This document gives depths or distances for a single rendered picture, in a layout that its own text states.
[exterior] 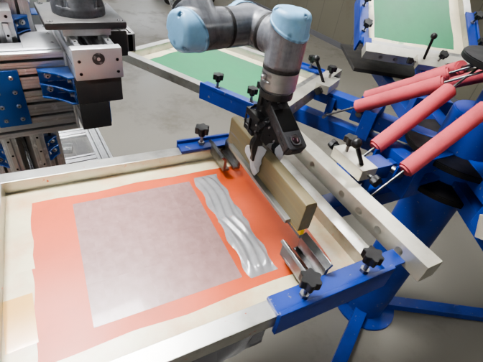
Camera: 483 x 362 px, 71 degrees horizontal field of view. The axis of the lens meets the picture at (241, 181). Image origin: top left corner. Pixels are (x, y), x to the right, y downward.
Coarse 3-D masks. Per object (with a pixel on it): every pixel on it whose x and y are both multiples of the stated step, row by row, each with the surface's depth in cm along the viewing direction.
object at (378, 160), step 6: (372, 156) 103; (378, 156) 104; (372, 162) 100; (378, 162) 101; (384, 162) 101; (342, 168) 96; (378, 168) 99; (384, 168) 100; (390, 168) 102; (348, 174) 94; (378, 174) 101; (384, 174) 102
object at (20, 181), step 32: (96, 160) 92; (128, 160) 94; (160, 160) 98; (192, 160) 103; (288, 160) 105; (0, 192) 79; (0, 224) 72; (0, 256) 67; (352, 256) 81; (0, 288) 63; (0, 320) 59; (224, 320) 62; (256, 320) 62; (0, 352) 55; (160, 352) 56; (192, 352) 57
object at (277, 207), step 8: (232, 144) 91; (232, 152) 90; (240, 160) 86; (248, 168) 84; (256, 176) 82; (256, 184) 81; (264, 192) 78; (272, 200) 76; (280, 208) 74; (280, 216) 73; (288, 216) 73
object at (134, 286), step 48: (144, 240) 78; (192, 240) 80; (288, 240) 84; (48, 288) 66; (96, 288) 67; (144, 288) 68; (192, 288) 70; (240, 288) 71; (48, 336) 59; (96, 336) 60
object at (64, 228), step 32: (96, 192) 88; (128, 192) 89; (160, 192) 91; (192, 192) 92; (256, 192) 96; (32, 224) 77; (64, 224) 78; (96, 224) 80; (128, 224) 81; (160, 224) 82; (192, 224) 84; (64, 256) 72
